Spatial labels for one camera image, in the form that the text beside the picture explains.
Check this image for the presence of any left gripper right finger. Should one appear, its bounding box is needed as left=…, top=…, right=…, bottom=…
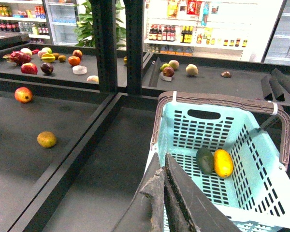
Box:
left=164, top=153, right=240, bottom=232

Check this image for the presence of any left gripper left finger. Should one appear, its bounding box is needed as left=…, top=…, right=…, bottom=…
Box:
left=112, top=153, right=165, bottom=232

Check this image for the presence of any dark green avocado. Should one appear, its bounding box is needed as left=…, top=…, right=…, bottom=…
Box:
left=196, top=147, right=214, bottom=175

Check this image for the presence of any yellow mango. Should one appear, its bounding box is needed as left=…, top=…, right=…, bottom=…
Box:
left=214, top=149, right=234, bottom=178

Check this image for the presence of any light blue plastic basket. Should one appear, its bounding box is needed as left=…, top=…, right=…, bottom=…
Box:
left=149, top=101, right=290, bottom=232

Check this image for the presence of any brown basket handle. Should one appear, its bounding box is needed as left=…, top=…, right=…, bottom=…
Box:
left=150, top=91, right=290, bottom=168

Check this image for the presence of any yellow green kiwi fruit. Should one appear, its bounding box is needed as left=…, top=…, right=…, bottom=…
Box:
left=37, top=131, right=57, bottom=148

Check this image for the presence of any orange persimmon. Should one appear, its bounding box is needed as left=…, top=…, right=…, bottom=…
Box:
left=68, top=56, right=81, bottom=67

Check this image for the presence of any red apple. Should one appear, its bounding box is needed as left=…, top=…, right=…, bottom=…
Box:
left=14, top=87, right=33, bottom=103

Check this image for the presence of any white grocery shelf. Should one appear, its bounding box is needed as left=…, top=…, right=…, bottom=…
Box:
left=143, top=0, right=283, bottom=62

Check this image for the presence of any green potted plant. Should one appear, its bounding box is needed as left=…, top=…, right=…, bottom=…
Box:
left=74, top=0, right=126, bottom=50

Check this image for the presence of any red dragon fruit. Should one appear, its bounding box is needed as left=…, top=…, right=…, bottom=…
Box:
left=2, top=51, right=31, bottom=65

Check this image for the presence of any black shelf post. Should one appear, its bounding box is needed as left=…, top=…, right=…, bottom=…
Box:
left=90, top=0, right=144, bottom=95

